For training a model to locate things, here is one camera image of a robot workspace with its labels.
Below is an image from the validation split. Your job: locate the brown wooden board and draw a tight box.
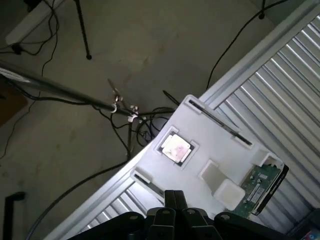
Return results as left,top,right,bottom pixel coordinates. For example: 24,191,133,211
0,81,29,129

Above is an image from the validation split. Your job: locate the metal tripod stand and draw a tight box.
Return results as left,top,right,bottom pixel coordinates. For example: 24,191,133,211
0,59,141,123

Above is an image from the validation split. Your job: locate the white shelf board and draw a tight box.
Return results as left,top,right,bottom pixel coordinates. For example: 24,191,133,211
4,0,66,46

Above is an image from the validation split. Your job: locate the black metal bracket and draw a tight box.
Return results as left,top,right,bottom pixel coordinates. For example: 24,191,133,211
4,191,26,240

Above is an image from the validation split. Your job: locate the white plastic parts rack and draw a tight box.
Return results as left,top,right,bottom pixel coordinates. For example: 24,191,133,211
129,94,286,219

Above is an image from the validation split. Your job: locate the small black rod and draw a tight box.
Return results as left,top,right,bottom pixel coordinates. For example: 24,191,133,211
162,89,181,105

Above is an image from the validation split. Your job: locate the black tripod leg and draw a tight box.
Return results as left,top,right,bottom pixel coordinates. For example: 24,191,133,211
258,0,266,20
73,0,93,60

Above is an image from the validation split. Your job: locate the thick black floor cable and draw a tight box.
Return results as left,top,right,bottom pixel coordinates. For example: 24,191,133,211
31,159,132,240

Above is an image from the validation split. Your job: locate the silver CPU chip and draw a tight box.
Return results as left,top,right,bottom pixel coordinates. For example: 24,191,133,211
159,132,197,167

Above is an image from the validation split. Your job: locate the thin black floor cable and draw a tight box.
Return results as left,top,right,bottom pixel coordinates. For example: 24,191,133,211
0,4,60,161

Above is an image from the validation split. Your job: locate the dark box colourful print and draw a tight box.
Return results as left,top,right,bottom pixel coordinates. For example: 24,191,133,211
301,208,320,240

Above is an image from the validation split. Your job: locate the hard disk green circuit board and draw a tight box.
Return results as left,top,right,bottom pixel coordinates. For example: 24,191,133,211
234,162,290,216

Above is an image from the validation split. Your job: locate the long thin black cable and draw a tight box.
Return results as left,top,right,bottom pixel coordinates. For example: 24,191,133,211
206,0,320,90

